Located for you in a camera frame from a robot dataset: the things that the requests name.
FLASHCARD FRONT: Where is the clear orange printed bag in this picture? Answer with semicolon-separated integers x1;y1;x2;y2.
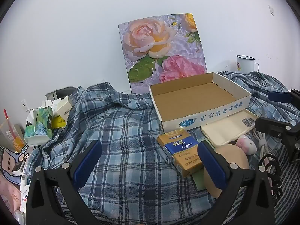
0;109;26;150

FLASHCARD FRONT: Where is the blue plaid shirt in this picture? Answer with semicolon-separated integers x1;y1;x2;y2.
28;71;300;216

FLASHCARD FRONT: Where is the yellow box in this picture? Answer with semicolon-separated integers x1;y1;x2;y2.
52;116;68;129

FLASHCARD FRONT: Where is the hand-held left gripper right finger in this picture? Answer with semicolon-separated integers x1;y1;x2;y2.
197;141;275;225

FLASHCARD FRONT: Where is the gold blue cigarette pack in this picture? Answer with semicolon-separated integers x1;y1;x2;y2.
157;131;205;177

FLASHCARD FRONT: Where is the cream phone case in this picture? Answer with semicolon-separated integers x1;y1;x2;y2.
201;109;259;148

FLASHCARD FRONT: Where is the grey bag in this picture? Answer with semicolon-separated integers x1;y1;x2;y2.
45;86;79;104

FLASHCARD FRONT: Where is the small cream box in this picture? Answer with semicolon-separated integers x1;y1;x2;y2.
56;95;76;122

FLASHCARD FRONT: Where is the blue packaged face mask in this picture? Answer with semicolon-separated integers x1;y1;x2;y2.
254;106;272;119

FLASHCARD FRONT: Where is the blue white cartoon bag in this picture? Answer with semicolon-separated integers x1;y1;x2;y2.
0;145;30;185

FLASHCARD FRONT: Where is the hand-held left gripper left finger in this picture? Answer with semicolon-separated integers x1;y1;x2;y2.
25;140;103;225

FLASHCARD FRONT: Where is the white cable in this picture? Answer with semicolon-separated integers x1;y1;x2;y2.
252;129;275;167

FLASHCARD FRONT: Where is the crumpled white paper box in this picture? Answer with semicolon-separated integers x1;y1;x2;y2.
42;100;61;113

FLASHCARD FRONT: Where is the floral picture board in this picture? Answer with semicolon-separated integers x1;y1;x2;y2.
118;13;208;94

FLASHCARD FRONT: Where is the green tissue pack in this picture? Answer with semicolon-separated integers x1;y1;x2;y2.
23;106;54;147

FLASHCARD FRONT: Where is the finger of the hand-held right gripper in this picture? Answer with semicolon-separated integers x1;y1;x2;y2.
255;117;300;137
268;88;300;104

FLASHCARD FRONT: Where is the pink printed cloth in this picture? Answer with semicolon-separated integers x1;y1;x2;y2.
0;176;24;216

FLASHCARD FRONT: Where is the white bottle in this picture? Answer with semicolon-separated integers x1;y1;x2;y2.
20;166;31;211

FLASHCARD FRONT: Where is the grey striped cloth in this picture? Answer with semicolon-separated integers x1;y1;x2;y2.
54;145;300;225

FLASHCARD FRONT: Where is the white enamel mug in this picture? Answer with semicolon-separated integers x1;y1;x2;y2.
236;55;260;73

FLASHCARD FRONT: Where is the white cardboard box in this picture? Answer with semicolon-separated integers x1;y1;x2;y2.
148;72;252;134

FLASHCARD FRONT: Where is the pink white plush toy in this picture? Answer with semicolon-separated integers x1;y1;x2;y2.
235;135;257;155

